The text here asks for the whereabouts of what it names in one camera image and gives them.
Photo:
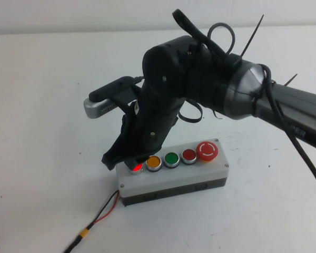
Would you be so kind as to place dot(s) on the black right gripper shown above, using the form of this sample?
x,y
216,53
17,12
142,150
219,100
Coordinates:
x,y
152,124

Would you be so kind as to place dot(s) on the tall red illuminated push button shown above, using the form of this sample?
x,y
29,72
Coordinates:
x,y
137,168

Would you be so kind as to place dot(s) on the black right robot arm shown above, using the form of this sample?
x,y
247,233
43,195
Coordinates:
x,y
239,87

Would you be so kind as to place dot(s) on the yellow push button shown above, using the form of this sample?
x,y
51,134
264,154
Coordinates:
x,y
154,163

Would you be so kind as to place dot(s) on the green push button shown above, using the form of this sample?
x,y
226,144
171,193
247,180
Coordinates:
x,y
171,159

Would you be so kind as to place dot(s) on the grey push button control box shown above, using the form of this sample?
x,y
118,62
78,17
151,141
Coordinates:
x,y
173,179

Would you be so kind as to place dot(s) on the flat dark red push button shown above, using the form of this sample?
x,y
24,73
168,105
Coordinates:
x,y
189,155

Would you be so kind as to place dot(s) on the red mushroom emergency stop button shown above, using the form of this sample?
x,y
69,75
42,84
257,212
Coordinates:
x,y
207,151

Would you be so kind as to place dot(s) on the long black zip tie tail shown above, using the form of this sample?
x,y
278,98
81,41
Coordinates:
x,y
252,34

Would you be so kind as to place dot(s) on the short black zip tie tail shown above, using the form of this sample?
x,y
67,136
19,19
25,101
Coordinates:
x,y
291,79

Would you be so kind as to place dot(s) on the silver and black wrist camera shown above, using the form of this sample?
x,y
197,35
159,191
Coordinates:
x,y
97,109

